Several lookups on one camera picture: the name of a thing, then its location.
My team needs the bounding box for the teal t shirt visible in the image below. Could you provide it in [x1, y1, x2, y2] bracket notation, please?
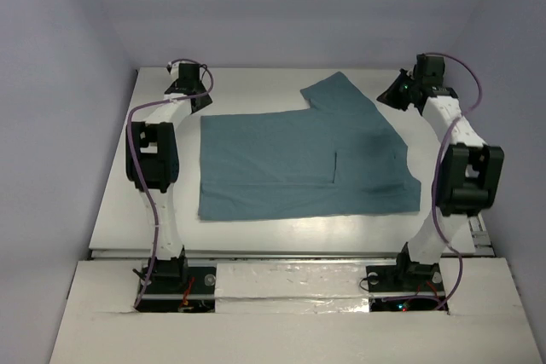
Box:
[198, 72, 421, 222]

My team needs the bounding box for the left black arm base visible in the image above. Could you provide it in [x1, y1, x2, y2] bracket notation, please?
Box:
[133, 249, 217, 313]

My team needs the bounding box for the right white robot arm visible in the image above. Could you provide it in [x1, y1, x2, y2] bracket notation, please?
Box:
[365, 53, 504, 294]

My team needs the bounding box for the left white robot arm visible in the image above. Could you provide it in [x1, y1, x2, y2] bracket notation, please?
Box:
[125, 59, 214, 292]

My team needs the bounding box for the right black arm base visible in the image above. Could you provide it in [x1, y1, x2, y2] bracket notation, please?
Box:
[358, 245, 445, 311]

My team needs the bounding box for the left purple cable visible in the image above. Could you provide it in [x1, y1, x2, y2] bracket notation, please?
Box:
[126, 56, 215, 309]

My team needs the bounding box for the purple cable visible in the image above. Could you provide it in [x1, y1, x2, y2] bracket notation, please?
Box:
[126, 56, 215, 309]
[430, 53, 484, 312]

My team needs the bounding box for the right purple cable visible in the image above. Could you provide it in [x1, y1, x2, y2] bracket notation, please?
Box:
[430, 53, 484, 312]

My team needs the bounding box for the aluminium right side rail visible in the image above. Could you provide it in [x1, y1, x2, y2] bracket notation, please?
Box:
[468, 215, 496, 257]

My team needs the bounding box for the aluminium rail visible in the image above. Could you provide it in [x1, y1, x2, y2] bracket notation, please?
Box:
[468, 215, 496, 257]
[87, 246, 491, 261]

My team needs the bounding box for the aluminium front rail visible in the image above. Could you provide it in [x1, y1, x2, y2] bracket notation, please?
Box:
[87, 246, 491, 261]

